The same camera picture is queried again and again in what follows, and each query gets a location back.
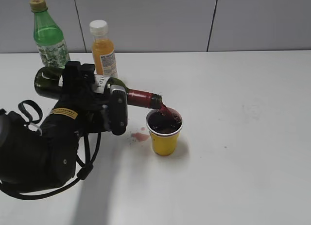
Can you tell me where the green plastic soda bottle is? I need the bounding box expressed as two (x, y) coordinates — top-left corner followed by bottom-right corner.
(29, 0), (70, 68)

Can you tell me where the dark red wine bottle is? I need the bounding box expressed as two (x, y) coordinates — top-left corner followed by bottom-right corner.
(34, 67), (162, 109)

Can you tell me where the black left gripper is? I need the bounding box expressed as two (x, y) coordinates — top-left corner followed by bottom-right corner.
(51, 61), (109, 133)

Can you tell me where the yellow paper cup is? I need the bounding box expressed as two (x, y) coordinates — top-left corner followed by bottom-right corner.
(146, 108), (183, 156)

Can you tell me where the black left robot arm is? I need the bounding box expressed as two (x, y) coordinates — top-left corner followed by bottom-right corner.
(0, 61), (108, 193)

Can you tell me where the orange juice bottle white cap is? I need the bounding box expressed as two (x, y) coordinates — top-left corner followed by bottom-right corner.
(89, 20), (118, 78)

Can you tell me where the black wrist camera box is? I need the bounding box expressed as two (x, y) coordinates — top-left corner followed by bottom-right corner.
(108, 85), (128, 136)

